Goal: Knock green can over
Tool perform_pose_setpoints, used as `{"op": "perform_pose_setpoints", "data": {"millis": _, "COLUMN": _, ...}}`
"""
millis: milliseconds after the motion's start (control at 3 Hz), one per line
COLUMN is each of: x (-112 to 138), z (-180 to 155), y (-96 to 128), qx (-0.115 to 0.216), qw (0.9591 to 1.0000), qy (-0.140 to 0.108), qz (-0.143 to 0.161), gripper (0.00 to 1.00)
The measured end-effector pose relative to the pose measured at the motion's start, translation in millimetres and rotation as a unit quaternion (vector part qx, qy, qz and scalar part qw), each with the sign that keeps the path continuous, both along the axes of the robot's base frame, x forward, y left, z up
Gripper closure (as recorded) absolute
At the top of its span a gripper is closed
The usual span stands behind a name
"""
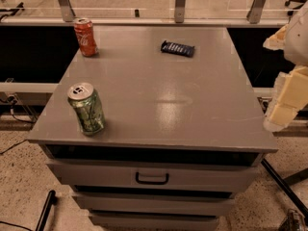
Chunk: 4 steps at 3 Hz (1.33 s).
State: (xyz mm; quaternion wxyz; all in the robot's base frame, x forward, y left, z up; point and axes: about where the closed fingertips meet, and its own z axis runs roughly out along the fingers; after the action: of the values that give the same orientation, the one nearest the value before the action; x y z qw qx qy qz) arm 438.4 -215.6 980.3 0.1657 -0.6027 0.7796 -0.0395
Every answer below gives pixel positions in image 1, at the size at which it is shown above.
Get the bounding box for black stand leg left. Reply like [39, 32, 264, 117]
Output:
[35, 190, 57, 231]

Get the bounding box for black stand leg right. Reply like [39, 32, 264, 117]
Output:
[262, 159, 308, 224]

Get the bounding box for red cola can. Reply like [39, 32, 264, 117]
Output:
[74, 18, 98, 57]

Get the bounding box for grey drawer cabinet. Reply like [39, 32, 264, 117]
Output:
[29, 26, 276, 231]

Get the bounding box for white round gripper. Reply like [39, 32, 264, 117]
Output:
[263, 4, 308, 132]

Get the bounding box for dark blue snack bar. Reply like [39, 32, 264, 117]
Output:
[161, 40, 194, 58]

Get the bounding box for black drawer handle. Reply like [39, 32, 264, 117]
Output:
[135, 172, 169, 186]

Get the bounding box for metal railing frame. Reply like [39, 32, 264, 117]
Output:
[0, 0, 308, 29]

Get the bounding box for black stand leg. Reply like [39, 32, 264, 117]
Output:
[262, 159, 308, 224]
[35, 190, 57, 231]

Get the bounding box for green soda can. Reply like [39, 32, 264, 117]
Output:
[67, 83, 105, 136]

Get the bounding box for black floor cable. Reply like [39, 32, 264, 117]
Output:
[0, 138, 29, 156]

